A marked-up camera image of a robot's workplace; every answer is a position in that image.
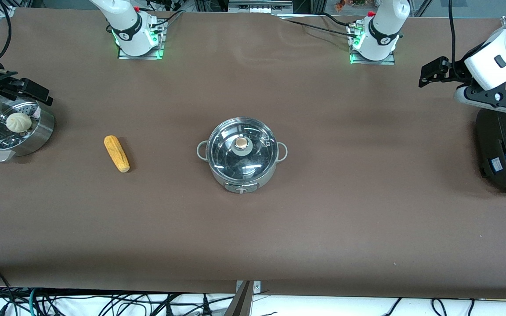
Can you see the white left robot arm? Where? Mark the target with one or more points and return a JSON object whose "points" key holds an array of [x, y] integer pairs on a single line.
{"points": [[499, 57]]}

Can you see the grey power strip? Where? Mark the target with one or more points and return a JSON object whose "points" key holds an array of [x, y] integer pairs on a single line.
{"points": [[259, 6]]}

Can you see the glass pot lid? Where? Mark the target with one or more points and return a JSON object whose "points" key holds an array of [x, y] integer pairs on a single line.
{"points": [[242, 145]]}

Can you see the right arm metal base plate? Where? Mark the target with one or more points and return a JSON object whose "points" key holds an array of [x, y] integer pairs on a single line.
{"points": [[158, 48]]}

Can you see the black rice cooker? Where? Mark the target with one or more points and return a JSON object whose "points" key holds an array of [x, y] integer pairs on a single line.
{"points": [[505, 149]]}

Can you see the metal table edge bracket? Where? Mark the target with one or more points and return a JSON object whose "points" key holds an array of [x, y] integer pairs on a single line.
{"points": [[256, 287]]}

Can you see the white steamed bun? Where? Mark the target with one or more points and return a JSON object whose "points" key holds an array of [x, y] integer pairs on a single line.
{"points": [[18, 122]]}

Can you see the grey steel cooking pot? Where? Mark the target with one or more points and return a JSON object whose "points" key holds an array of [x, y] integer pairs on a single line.
{"points": [[253, 184]]}

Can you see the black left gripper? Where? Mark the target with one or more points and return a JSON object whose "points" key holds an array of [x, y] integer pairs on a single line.
{"points": [[454, 73]]}

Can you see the steel steamer pot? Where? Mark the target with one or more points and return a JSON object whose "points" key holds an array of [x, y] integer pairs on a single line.
{"points": [[37, 131]]}

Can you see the yellow corn cob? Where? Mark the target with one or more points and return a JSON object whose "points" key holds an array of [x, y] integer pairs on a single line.
{"points": [[117, 153]]}

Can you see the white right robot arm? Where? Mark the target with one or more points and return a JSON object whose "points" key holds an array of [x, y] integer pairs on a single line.
{"points": [[125, 26]]}

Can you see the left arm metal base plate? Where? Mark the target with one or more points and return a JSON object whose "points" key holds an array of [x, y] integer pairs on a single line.
{"points": [[391, 59]]}

